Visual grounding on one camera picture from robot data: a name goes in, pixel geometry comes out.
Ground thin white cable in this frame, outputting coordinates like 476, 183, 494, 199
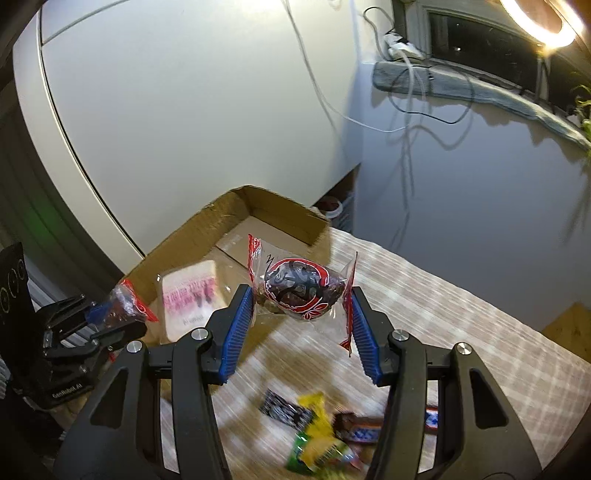
283, 0, 407, 134

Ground ring lamp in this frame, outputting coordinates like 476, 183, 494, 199
499, 0, 578, 49

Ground white cabinet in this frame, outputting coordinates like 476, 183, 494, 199
11, 0, 407, 278

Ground window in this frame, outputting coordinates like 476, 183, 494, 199
402, 0, 591, 121

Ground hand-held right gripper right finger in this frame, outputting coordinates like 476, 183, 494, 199
348, 286, 543, 480

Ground grey ribbed panel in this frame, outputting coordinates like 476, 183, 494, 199
0, 106, 144, 324

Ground yellow snack packet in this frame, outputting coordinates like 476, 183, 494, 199
295, 392, 338, 444

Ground grey windowsill cloth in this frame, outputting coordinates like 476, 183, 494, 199
372, 60, 591, 151

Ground thick white cable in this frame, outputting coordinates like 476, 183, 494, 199
399, 46, 435, 134

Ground checked tablecloth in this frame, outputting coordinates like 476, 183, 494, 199
159, 226, 591, 480

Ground clear red-print snack packet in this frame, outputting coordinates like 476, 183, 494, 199
247, 233, 360, 358
95, 278, 159, 333

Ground cardboard box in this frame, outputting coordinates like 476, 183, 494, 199
117, 185, 331, 393

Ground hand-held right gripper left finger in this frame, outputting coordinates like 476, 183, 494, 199
52, 284, 257, 480

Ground green snack packet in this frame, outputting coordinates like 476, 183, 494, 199
284, 431, 365, 476

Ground black candy packet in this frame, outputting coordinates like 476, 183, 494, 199
259, 390, 315, 428

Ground black cable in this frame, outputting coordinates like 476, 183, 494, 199
362, 7, 476, 125

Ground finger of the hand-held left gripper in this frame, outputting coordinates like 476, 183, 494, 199
34, 295, 103, 335
44, 318, 148, 361

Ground white power strip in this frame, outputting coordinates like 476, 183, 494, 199
382, 31, 428, 61

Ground green plant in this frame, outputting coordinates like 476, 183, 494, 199
570, 83, 591, 144

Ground pink white bread packet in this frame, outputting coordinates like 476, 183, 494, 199
157, 259, 232, 343

